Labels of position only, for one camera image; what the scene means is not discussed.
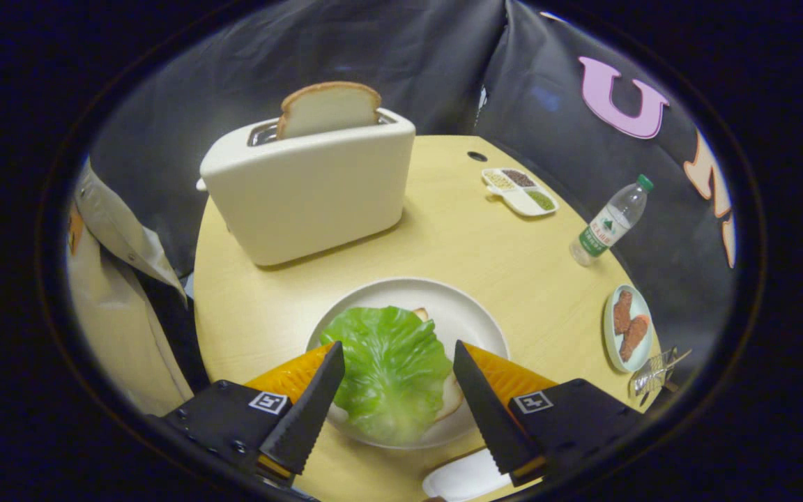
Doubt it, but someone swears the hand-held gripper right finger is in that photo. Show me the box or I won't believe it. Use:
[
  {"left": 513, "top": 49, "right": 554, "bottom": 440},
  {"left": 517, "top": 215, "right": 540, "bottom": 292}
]
[{"left": 452, "top": 340, "right": 646, "bottom": 487}]

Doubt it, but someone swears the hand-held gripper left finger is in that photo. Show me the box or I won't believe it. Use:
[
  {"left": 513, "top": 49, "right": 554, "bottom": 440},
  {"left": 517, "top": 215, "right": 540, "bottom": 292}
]
[{"left": 161, "top": 341, "right": 346, "bottom": 489}]

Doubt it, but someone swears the green lettuce leaf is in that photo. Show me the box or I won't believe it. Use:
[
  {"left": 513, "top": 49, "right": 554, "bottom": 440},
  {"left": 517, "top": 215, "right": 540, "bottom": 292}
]
[{"left": 320, "top": 305, "right": 454, "bottom": 445}]

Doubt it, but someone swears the plain bread slice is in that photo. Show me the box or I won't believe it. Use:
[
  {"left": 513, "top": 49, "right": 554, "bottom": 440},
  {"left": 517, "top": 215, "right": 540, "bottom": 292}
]
[{"left": 277, "top": 81, "right": 383, "bottom": 139}]

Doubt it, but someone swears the bread slice with ham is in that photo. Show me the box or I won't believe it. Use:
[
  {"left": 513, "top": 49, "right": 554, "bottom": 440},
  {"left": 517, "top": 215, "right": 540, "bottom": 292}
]
[{"left": 412, "top": 307, "right": 465, "bottom": 423}]

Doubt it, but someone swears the white rounded square plate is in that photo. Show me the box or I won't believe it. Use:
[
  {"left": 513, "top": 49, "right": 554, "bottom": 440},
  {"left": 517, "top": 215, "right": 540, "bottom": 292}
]
[{"left": 422, "top": 448, "right": 514, "bottom": 502}]

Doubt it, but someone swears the beige round plate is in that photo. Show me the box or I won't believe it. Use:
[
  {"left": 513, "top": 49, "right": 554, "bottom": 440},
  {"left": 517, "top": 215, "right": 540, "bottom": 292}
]
[{"left": 306, "top": 277, "right": 512, "bottom": 450}]

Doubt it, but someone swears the brown meat patty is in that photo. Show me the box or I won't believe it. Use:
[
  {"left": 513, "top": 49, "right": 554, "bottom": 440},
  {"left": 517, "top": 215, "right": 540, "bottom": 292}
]
[
  {"left": 613, "top": 289, "right": 633, "bottom": 335},
  {"left": 620, "top": 314, "right": 651, "bottom": 363}
]

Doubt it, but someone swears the pale blue oval plate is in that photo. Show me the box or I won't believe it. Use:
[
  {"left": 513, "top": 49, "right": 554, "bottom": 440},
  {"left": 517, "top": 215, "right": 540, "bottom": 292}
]
[{"left": 603, "top": 284, "right": 654, "bottom": 374}]

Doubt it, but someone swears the clear glass utensil holder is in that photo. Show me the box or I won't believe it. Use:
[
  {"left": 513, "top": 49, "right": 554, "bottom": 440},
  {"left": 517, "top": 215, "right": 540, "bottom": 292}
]
[{"left": 629, "top": 347, "right": 681, "bottom": 398}]

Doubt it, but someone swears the white divided condiment dish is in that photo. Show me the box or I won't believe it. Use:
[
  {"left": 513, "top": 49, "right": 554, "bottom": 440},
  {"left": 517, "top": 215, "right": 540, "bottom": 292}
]
[{"left": 481, "top": 167, "right": 560, "bottom": 218}]

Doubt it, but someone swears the clear plastic water bottle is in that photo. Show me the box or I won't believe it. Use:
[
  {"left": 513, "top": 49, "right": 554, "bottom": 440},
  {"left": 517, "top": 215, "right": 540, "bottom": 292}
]
[{"left": 569, "top": 174, "right": 655, "bottom": 267}]

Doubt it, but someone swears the white toaster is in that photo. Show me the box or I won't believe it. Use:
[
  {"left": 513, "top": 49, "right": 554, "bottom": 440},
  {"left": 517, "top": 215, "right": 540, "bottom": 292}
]
[{"left": 196, "top": 108, "right": 417, "bottom": 267}]

